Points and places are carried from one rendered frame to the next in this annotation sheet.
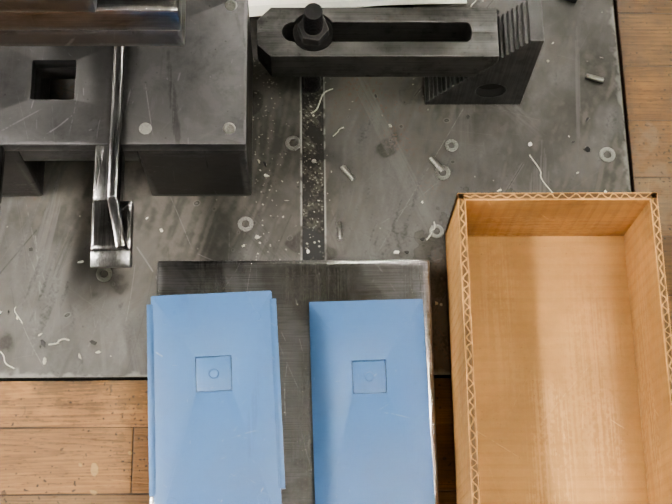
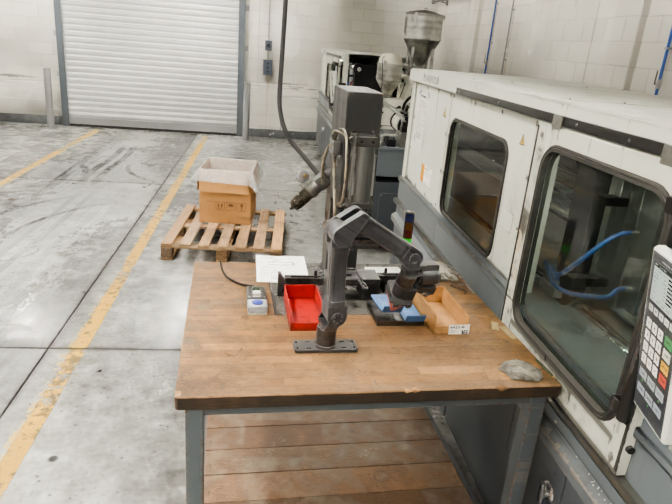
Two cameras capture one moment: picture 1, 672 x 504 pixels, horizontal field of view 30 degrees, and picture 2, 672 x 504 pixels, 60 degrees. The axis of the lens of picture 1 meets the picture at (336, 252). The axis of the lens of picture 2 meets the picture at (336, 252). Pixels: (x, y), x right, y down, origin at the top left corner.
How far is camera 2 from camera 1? 176 cm
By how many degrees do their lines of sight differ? 52
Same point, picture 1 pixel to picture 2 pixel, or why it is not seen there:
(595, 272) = (438, 305)
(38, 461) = (354, 321)
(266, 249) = not seen: hidden behind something
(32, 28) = (359, 244)
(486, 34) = not seen: hidden behind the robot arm
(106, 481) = (367, 322)
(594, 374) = (442, 312)
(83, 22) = (366, 242)
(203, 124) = (373, 278)
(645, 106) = not seen: hidden behind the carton
